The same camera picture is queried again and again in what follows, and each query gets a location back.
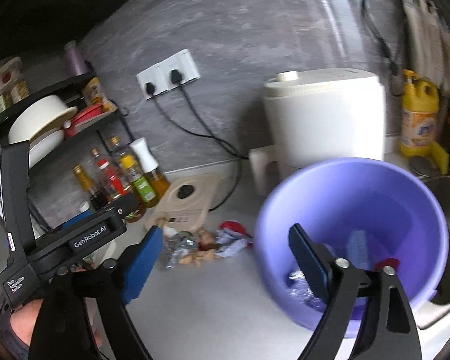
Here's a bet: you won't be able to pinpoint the silver foil snack bag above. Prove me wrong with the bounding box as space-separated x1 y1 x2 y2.
164 232 198 269

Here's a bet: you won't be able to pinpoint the white tissue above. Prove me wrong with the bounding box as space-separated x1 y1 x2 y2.
162 225 178 238

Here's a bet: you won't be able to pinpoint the brown paper bag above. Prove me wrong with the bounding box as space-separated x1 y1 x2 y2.
178 228 218 267

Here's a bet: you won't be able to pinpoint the red white torn wrapper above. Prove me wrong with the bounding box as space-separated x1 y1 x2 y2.
375 258 400 271

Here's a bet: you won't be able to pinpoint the purple plastic bucket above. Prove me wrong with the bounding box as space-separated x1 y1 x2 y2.
253 158 449 330

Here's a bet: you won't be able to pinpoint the black metal kitchen rack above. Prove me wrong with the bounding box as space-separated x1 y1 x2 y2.
0 72 137 233

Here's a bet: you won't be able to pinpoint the person's left hand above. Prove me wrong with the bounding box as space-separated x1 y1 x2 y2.
8 297 104 350

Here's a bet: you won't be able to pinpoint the cream induction cooker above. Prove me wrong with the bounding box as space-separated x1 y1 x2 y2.
145 172 220 233

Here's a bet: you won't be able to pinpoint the dark soy sauce bottle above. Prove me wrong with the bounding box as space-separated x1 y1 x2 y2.
73 164 109 211

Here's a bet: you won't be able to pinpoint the red cap oil bottle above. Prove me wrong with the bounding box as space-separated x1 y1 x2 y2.
96 156 146 223

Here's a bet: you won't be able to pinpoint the white oil spray bottle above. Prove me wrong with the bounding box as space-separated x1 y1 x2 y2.
130 137 170 198

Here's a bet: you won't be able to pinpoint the green label yellow cap bottle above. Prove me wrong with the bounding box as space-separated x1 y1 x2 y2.
120 154 159 207

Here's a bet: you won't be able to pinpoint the cream plate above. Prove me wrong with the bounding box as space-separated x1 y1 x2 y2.
29 128 65 168

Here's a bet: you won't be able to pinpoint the gold cap clear bottle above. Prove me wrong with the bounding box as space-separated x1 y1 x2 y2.
109 136 135 172

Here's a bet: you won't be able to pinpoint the red lid container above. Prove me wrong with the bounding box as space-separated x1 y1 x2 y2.
62 103 102 139

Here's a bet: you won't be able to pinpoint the large cream bowl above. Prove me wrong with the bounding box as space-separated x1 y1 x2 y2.
8 95 78 144

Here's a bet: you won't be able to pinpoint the cream air fryer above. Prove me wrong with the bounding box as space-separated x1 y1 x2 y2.
249 67 386 196

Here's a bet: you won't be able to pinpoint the snack bag on shelf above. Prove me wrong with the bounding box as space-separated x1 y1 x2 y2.
82 77 117 112

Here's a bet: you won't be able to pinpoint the yellow detergent bottle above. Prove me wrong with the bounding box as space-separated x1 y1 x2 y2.
400 69 439 158

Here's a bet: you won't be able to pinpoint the hanging cloth bags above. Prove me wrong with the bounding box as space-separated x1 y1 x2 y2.
402 0 450 98

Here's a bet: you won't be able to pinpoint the black power cable left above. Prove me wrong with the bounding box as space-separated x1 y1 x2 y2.
145 82 249 160

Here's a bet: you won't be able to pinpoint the black power cable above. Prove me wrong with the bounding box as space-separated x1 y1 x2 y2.
145 82 249 160
169 68 245 212

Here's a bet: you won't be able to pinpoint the white wall socket left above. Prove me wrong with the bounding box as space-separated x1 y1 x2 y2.
136 63 172 100

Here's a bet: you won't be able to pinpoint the white wall socket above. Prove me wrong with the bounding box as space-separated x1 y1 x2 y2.
136 63 172 100
161 49 201 90

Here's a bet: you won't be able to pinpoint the black power cable right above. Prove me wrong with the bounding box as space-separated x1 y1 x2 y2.
169 68 245 212

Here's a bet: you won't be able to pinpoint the white wall socket right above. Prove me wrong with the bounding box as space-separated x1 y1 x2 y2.
161 49 201 90

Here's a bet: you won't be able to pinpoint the black hanging cable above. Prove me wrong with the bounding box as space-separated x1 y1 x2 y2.
361 0 408 98

